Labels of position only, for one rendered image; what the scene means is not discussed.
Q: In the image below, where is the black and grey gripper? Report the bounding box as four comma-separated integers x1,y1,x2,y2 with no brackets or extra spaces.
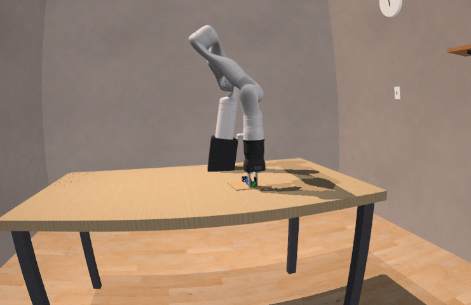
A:
236,126,266,187

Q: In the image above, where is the tan square mat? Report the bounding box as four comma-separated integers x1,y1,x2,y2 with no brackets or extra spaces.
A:
227,179,271,191

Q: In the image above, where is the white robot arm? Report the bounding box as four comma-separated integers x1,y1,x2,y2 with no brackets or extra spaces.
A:
189,25,264,140

